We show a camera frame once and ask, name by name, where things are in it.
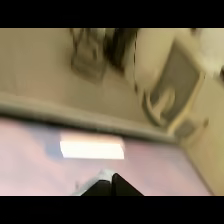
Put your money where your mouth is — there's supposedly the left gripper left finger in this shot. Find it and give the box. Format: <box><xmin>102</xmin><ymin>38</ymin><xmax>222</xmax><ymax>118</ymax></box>
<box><xmin>72</xmin><ymin>168</ymin><xmax>114</xmax><ymax>197</ymax></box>

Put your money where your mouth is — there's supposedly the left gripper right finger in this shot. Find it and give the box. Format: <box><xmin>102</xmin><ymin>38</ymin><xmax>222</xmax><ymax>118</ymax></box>
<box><xmin>111</xmin><ymin>172</ymin><xmax>145</xmax><ymax>197</ymax></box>

